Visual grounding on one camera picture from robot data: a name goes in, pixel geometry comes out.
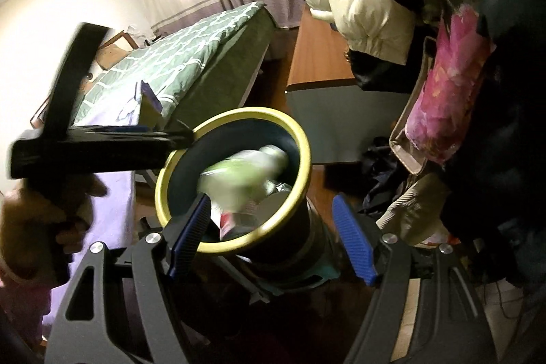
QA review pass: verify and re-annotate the person's left hand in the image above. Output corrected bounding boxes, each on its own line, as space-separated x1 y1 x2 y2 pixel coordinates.
0 174 109 276

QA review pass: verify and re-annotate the purple floral cloth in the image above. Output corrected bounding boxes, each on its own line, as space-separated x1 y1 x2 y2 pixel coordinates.
40 97 143 352

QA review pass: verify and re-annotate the green checked quilt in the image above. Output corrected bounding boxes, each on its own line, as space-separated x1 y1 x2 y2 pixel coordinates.
70 1 274 127

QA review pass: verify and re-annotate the olive grey cloth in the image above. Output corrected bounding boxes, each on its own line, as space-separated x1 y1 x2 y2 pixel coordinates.
135 80 166 131

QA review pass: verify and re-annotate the pink floral garment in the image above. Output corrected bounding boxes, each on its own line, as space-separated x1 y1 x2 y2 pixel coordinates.
404 3 499 165

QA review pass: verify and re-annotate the tan pillow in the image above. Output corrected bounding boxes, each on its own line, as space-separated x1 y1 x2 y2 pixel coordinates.
95 35 132 71

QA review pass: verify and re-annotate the green plastic bag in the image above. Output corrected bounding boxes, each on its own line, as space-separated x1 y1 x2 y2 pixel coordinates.
198 144 291 215

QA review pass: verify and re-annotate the wooden bed headboard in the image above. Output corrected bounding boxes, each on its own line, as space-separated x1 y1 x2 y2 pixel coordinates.
30 29 139 126

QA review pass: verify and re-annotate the wooden desk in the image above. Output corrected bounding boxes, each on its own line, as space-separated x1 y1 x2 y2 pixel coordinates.
285 1 411 165

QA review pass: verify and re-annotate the person's left forearm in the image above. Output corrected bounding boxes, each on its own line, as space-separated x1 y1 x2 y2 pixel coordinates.
0 262 52 352

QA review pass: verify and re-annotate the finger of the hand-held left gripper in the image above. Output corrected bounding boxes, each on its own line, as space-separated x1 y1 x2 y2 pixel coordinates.
70 123 196 151

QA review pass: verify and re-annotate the beige bag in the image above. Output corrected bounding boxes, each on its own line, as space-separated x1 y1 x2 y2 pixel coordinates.
375 35 454 246

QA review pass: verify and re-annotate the yellow-rimmed dark bin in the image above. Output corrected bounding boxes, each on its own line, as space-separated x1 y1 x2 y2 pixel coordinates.
154 107 331 277

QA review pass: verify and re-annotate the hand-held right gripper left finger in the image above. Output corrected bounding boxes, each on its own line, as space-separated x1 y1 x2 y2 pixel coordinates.
45 195 212 364

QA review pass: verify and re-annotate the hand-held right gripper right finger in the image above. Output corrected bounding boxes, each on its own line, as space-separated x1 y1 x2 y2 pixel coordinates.
332 193 491 364

